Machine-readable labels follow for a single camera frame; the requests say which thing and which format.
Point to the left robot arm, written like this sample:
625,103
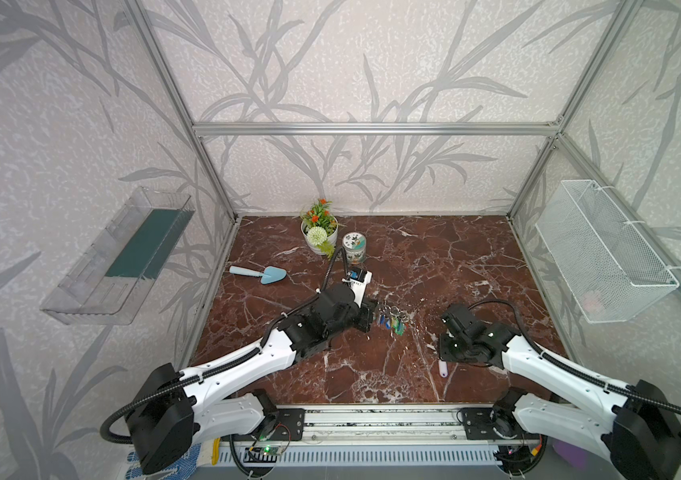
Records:
290,338

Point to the keyring with coloured key tags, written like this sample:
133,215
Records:
392,319

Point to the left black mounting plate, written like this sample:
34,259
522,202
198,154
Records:
282,425

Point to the round printed tin can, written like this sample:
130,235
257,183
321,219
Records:
354,245

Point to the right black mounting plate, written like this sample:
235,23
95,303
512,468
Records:
478,424

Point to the lilac key tag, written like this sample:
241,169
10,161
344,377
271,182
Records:
442,369

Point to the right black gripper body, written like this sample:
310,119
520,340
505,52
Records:
448,348

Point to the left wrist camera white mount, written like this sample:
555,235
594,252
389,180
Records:
358,279

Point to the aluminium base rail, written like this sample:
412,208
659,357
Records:
376,423

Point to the black mounting plate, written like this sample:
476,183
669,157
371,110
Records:
478,424
282,425

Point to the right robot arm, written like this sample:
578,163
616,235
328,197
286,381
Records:
633,427

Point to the blue dotted work glove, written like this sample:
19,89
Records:
182,468

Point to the white wire mesh basket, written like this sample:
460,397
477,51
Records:
610,268

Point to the clear plastic wall shelf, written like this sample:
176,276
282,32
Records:
112,279

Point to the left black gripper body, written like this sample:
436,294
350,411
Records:
365,314

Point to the potted artificial flower plant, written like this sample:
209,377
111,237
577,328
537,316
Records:
320,228

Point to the light blue garden trowel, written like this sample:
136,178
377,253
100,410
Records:
269,275

